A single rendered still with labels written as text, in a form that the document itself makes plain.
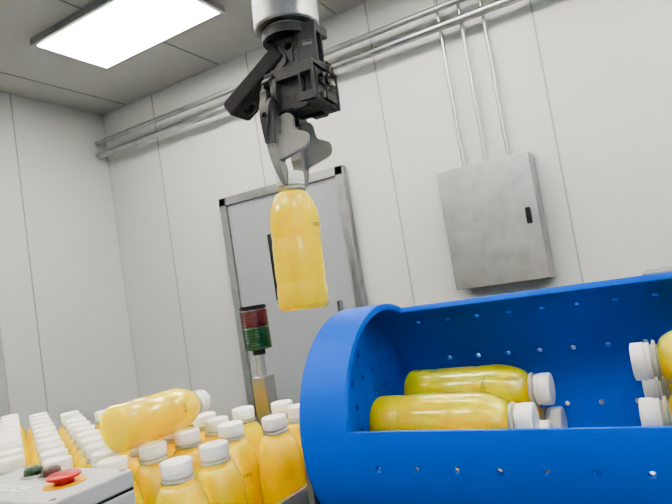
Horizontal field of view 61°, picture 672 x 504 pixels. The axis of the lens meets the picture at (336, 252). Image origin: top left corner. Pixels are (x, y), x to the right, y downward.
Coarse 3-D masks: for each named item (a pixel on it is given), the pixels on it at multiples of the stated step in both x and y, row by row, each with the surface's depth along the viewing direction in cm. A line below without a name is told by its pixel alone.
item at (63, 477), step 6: (72, 468) 64; (78, 468) 63; (54, 474) 62; (60, 474) 62; (66, 474) 61; (72, 474) 62; (78, 474) 62; (48, 480) 61; (54, 480) 61; (60, 480) 61; (66, 480) 62; (72, 480) 62
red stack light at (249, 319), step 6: (240, 312) 129; (246, 312) 128; (252, 312) 128; (258, 312) 128; (264, 312) 129; (240, 318) 130; (246, 318) 128; (252, 318) 128; (258, 318) 128; (264, 318) 129; (246, 324) 128; (252, 324) 128; (258, 324) 128; (264, 324) 129
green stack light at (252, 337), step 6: (246, 330) 128; (252, 330) 128; (258, 330) 128; (264, 330) 128; (246, 336) 128; (252, 336) 127; (258, 336) 128; (264, 336) 128; (270, 336) 130; (246, 342) 128; (252, 342) 128; (258, 342) 127; (264, 342) 128; (270, 342) 129; (246, 348) 128; (252, 348) 127; (258, 348) 127; (264, 348) 128
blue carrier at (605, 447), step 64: (384, 320) 82; (448, 320) 79; (512, 320) 76; (576, 320) 73; (640, 320) 70; (320, 384) 65; (384, 384) 83; (576, 384) 76; (640, 384) 72; (320, 448) 63; (384, 448) 60; (448, 448) 56; (512, 448) 53; (576, 448) 50; (640, 448) 48
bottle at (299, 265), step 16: (288, 192) 75; (304, 192) 76; (272, 208) 76; (288, 208) 74; (304, 208) 75; (272, 224) 75; (288, 224) 74; (304, 224) 74; (272, 240) 76; (288, 240) 74; (304, 240) 74; (320, 240) 76; (288, 256) 74; (304, 256) 74; (320, 256) 75; (288, 272) 74; (304, 272) 73; (320, 272) 75; (288, 288) 73; (304, 288) 73; (320, 288) 74; (288, 304) 73; (304, 304) 73; (320, 304) 74
